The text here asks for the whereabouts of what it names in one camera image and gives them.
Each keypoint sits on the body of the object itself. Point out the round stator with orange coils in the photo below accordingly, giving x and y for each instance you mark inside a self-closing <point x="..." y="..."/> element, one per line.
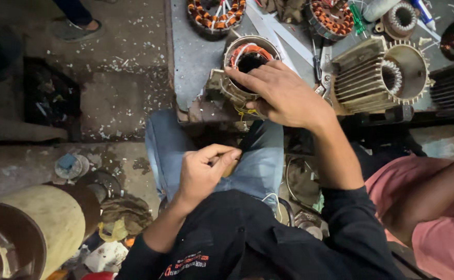
<point x="330" y="19"/>

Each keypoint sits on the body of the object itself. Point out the grey sandal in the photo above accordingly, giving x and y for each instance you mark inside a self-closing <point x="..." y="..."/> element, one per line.
<point x="75" y="33"/>

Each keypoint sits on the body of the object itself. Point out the blue jeans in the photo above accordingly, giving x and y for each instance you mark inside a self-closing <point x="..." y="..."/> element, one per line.
<point x="164" y="155"/>

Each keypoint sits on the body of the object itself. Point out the green screwdriver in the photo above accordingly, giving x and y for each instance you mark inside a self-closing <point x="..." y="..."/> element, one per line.
<point x="357" y="19"/>

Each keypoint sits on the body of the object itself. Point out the metal pliers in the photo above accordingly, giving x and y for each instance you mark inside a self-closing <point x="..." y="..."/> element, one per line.
<point x="322" y="74"/>

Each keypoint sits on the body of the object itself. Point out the small stator with white windings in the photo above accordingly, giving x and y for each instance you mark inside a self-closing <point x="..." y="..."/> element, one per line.
<point x="401" y="18"/>

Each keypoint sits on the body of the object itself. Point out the person's right hand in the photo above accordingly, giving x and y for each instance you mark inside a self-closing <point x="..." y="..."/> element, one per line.
<point x="289" y="101"/>

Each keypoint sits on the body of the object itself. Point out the round part with blue cap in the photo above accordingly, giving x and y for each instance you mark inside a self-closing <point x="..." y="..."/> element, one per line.
<point x="70" y="165"/>

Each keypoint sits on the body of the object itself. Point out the dirty brown rag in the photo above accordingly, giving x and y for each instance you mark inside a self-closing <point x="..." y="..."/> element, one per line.
<point x="128" y="212"/>

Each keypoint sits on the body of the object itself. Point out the black insulation strip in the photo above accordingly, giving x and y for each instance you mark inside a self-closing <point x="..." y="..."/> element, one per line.
<point x="250" y="138"/>

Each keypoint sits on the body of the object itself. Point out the white insulation paper strips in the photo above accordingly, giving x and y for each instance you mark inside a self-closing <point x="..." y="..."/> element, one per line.
<point x="279" y="33"/>

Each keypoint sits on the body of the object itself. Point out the black shirt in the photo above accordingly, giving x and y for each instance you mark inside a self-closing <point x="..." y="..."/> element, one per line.
<point x="250" y="241"/>

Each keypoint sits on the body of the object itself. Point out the dark round metal part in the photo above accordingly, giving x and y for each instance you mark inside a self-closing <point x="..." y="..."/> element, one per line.
<point x="102" y="184"/>

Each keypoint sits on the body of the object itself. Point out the large beige finned motor housing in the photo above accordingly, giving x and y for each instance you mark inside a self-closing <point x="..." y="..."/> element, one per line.
<point x="366" y="77"/>

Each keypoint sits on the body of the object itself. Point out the blue and white tube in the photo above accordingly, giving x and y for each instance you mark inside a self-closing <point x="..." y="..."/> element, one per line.
<point x="424" y="13"/>

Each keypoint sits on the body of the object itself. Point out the white crumpled paper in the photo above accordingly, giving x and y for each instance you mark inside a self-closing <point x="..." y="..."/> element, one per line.
<point x="106" y="256"/>

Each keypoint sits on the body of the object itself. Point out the open stator with orange coils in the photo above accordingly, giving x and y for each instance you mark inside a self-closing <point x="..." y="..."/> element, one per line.
<point x="216" y="15"/>

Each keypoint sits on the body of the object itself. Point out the yellow plastic bag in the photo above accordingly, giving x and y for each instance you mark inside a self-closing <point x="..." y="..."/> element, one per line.
<point x="112" y="231"/>

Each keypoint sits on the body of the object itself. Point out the beige motor stator housing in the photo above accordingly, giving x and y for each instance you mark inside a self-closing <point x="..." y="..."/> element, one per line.
<point x="234" y="58"/>

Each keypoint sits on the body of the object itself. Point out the person's left hand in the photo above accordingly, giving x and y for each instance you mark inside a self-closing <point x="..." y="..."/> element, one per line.
<point x="197" y="175"/>

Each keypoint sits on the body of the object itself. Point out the yellow cylindrical motor casing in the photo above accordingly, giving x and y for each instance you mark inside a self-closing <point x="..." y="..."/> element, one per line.
<point x="52" y="221"/>

